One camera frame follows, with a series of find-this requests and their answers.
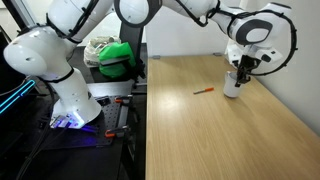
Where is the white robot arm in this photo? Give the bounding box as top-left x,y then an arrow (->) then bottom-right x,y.
3,0 -> 291,129

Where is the orange handled clamp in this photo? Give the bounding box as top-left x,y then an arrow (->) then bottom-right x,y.
104,125 -> 130,138
114,95 -> 133,103

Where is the orange marker pen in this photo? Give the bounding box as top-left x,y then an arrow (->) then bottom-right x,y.
193,87 -> 214,95

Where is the orange handled clamp front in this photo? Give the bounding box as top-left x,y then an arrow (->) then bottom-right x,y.
104,125 -> 130,138

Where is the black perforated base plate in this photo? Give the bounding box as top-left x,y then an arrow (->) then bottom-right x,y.
47,96 -> 132,149

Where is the orange handled clamp rear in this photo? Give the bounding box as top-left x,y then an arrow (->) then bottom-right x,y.
114,95 -> 133,103

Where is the white ceramic mug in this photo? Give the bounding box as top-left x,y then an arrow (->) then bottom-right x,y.
223,71 -> 242,98

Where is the green bag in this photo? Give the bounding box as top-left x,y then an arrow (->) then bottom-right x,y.
98,42 -> 136,78

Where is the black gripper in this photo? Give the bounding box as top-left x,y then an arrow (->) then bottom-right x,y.
235,55 -> 261,88

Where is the white plastic bag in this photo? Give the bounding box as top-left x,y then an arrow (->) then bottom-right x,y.
83,36 -> 121,68

